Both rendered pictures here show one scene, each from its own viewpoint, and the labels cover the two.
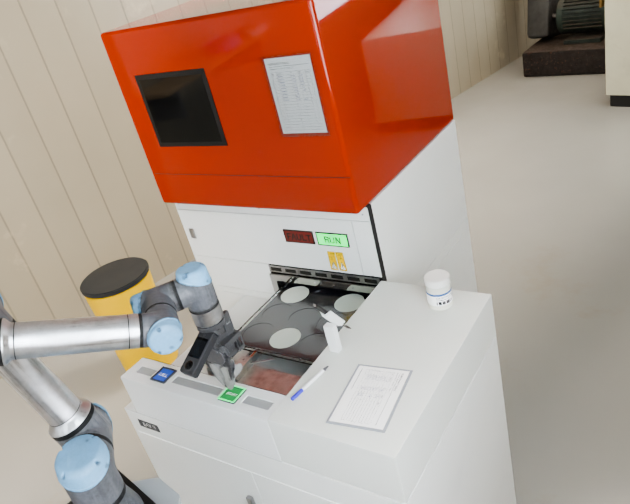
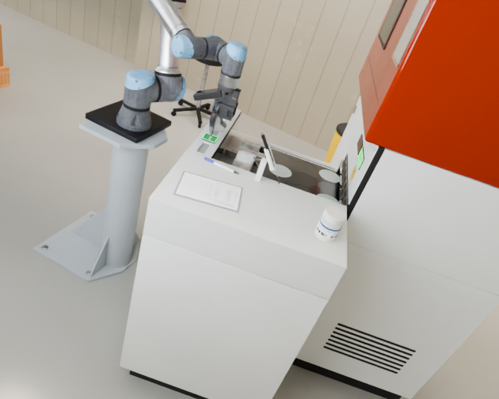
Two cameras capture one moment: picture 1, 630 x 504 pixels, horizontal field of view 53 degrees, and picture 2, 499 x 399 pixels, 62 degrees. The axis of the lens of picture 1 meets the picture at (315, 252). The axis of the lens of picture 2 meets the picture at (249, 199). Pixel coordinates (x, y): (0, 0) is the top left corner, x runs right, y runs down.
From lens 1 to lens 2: 1.19 m
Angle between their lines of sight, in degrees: 45
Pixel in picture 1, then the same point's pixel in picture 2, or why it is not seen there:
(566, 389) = not seen: outside the picture
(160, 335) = (176, 39)
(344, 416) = (188, 178)
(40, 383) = (165, 36)
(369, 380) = (225, 191)
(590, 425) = not seen: outside the picture
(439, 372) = (238, 226)
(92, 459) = (137, 78)
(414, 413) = (192, 209)
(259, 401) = (205, 149)
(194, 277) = (230, 47)
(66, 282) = not seen: hidden behind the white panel
